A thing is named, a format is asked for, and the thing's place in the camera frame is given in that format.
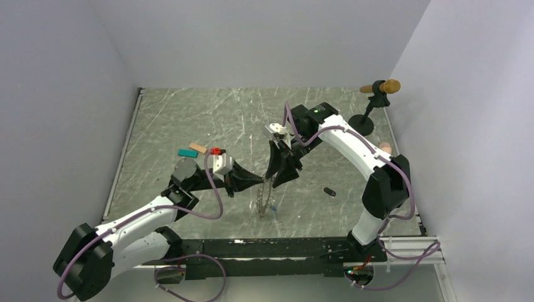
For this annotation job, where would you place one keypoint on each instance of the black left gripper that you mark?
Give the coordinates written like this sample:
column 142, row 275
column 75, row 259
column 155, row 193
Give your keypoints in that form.
column 239, row 180

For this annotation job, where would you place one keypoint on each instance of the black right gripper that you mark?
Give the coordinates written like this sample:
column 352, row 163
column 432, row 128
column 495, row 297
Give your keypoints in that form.
column 288, row 172

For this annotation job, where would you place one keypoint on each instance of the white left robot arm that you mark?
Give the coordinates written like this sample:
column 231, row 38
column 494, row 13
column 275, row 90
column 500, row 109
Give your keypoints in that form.
column 93, row 256

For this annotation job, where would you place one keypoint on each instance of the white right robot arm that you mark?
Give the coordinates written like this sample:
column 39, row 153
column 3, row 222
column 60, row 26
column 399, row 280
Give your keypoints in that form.
column 388, row 182

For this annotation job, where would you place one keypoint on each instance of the small black cylinder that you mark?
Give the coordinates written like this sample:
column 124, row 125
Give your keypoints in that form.
column 329, row 191

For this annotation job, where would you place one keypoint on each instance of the orange rectangular block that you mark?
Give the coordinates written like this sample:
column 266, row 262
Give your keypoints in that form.
column 197, row 147

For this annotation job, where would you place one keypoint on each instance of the teal rectangular block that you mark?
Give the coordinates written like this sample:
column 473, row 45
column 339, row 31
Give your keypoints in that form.
column 187, row 153

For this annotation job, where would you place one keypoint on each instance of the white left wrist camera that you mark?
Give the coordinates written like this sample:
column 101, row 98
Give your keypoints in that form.
column 222, row 161

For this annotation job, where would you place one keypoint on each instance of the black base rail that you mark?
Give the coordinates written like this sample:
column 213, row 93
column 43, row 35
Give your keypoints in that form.
column 249, row 257

